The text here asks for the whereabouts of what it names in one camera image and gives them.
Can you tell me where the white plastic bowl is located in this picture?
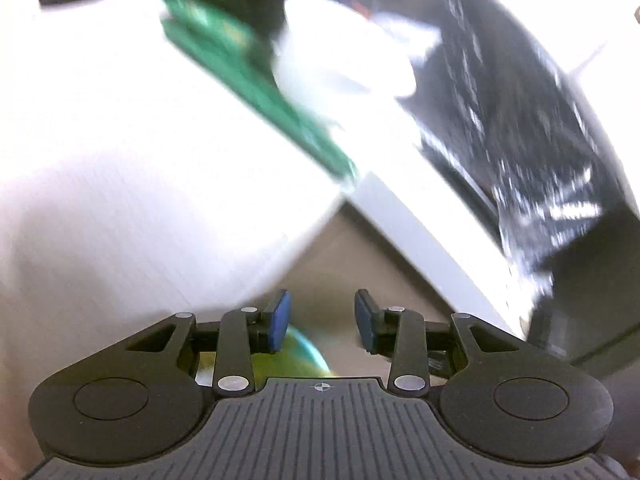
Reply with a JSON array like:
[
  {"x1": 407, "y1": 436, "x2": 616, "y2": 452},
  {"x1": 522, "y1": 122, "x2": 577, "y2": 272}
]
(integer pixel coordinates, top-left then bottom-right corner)
[{"x1": 272, "y1": 0, "x2": 416, "y2": 111}]

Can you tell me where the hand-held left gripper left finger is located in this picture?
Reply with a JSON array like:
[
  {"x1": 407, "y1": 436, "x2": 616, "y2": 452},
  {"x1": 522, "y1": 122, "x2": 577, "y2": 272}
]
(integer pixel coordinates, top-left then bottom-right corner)
[{"x1": 125, "y1": 289, "x2": 292, "y2": 397}]

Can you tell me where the white foam box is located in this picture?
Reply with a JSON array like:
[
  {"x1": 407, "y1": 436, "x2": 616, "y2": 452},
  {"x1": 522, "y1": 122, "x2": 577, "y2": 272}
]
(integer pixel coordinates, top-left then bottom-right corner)
[{"x1": 450, "y1": 0, "x2": 640, "y2": 211}]

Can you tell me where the green bin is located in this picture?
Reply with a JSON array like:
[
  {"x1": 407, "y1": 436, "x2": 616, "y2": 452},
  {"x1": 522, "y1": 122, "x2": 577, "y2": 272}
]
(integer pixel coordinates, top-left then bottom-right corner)
[{"x1": 192, "y1": 325, "x2": 331, "y2": 386}]

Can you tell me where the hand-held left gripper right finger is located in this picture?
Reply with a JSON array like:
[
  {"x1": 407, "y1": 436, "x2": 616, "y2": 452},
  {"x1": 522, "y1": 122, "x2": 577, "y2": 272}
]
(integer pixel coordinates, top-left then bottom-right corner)
[{"x1": 353, "y1": 289, "x2": 523, "y2": 397}]

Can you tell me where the green sachet packet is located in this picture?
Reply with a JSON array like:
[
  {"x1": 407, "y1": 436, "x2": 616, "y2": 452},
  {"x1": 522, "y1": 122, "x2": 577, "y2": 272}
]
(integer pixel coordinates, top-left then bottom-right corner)
[{"x1": 160, "y1": 0, "x2": 358, "y2": 183}]

